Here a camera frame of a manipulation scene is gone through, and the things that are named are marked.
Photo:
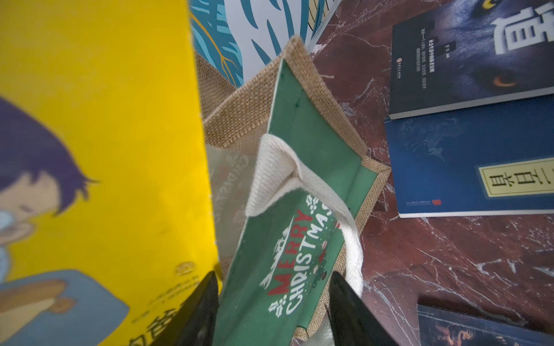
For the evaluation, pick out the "dark wolf cover book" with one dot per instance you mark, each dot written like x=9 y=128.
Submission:
x=471 y=53

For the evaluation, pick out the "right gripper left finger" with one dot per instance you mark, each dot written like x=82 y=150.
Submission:
x=195 y=321

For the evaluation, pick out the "yellow book with couple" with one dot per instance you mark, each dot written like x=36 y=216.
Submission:
x=106 y=215

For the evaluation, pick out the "blue book near bag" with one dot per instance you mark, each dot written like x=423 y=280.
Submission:
x=492 y=160

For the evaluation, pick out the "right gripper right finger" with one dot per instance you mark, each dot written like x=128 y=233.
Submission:
x=350 y=320

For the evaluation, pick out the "green burlap Christmas bag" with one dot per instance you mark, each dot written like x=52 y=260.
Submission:
x=294 y=191

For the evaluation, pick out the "dark Guiguzi book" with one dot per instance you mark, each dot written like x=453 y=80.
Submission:
x=442 y=327

